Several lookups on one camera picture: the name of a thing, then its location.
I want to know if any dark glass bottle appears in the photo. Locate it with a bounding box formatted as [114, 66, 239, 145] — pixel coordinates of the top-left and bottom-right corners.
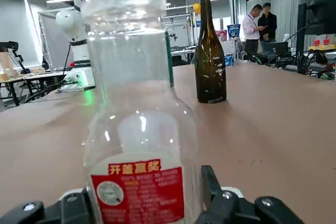
[193, 0, 228, 104]

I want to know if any blue cookie packet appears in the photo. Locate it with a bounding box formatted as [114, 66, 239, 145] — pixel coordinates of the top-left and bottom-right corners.
[224, 53, 235, 67]

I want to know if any clear plastic drink bottle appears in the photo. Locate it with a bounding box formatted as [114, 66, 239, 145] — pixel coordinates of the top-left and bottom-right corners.
[80, 0, 206, 224]

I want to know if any pink snack box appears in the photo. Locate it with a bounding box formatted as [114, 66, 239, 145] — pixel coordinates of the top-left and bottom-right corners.
[215, 29, 228, 41]

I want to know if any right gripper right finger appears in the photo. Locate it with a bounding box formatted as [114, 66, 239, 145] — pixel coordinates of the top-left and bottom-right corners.
[194, 165, 307, 224]

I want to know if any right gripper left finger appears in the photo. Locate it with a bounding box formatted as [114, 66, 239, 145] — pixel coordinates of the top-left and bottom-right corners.
[0, 185, 104, 224]

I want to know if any person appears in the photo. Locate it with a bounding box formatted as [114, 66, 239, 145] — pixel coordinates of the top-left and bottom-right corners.
[258, 2, 278, 44]
[243, 4, 264, 54]

